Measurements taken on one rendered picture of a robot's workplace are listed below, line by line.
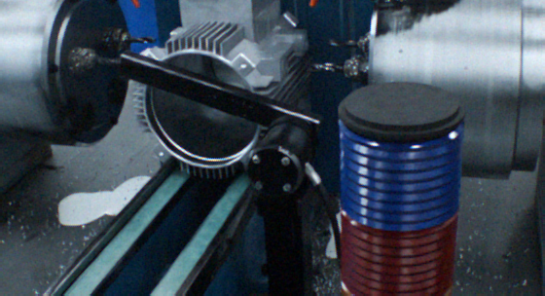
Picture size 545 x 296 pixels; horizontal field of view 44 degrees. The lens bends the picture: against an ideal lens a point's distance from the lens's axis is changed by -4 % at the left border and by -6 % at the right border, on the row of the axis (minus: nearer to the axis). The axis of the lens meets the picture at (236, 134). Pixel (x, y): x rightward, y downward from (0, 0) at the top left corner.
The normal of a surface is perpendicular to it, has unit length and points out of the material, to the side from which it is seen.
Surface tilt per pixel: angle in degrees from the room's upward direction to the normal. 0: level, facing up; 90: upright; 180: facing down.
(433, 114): 0
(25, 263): 0
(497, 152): 111
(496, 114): 88
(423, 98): 0
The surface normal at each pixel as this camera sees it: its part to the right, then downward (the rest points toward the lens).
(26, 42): -0.32, -0.14
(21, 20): -0.29, -0.39
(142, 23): -0.47, 0.40
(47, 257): -0.08, -0.91
